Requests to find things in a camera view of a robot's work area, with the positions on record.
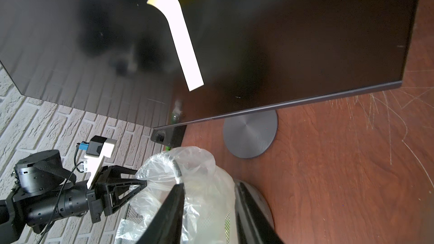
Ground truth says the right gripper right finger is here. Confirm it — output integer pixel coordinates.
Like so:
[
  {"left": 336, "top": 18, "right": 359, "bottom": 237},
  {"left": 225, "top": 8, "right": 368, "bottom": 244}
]
[{"left": 233, "top": 181, "right": 285, "bottom": 244}]

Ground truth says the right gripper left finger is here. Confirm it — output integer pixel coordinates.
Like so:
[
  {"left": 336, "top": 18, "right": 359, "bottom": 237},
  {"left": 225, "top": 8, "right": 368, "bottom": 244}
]
[{"left": 136, "top": 183, "right": 185, "bottom": 244}]

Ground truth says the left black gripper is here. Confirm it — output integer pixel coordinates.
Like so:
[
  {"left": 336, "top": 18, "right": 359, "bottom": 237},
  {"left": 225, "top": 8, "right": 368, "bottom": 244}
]
[{"left": 25, "top": 166, "right": 148, "bottom": 227}]

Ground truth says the yellow sticky note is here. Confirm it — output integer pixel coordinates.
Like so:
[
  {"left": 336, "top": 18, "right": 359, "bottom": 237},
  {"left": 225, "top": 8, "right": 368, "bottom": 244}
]
[{"left": 147, "top": 0, "right": 204, "bottom": 92}]

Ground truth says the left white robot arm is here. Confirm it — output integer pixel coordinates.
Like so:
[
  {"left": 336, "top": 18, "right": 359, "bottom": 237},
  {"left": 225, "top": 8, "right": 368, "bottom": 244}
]
[{"left": 1, "top": 150, "right": 147, "bottom": 244}]

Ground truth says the black box under monitor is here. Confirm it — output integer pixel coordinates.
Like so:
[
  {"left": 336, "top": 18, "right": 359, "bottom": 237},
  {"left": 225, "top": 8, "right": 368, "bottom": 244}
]
[{"left": 150, "top": 125, "right": 186, "bottom": 148}]

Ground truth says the round grey monitor base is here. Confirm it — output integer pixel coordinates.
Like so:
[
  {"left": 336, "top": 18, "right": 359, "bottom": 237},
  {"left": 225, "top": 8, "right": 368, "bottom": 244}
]
[{"left": 223, "top": 110, "right": 278, "bottom": 159}]

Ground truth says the black flat monitor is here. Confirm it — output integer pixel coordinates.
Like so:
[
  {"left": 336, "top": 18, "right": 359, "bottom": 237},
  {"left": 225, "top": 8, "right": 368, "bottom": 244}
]
[{"left": 1, "top": 0, "right": 418, "bottom": 127}]

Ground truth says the clear plastic bin liner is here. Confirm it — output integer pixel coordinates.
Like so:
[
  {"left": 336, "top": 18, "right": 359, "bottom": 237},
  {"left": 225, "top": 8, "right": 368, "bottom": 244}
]
[{"left": 115, "top": 146, "right": 238, "bottom": 244}]

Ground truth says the small green object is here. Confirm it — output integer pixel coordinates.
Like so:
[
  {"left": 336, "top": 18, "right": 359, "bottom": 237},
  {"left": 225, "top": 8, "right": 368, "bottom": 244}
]
[{"left": 165, "top": 99, "right": 186, "bottom": 151}]

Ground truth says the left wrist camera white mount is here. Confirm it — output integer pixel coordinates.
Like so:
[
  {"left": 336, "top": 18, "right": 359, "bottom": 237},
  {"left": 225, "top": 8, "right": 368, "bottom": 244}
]
[{"left": 78, "top": 136, "right": 117, "bottom": 189}]

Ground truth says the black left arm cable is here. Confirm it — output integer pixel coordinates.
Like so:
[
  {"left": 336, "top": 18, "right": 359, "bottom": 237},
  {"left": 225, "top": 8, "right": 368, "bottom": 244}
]
[{"left": 35, "top": 143, "right": 85, "bottom": 244}]

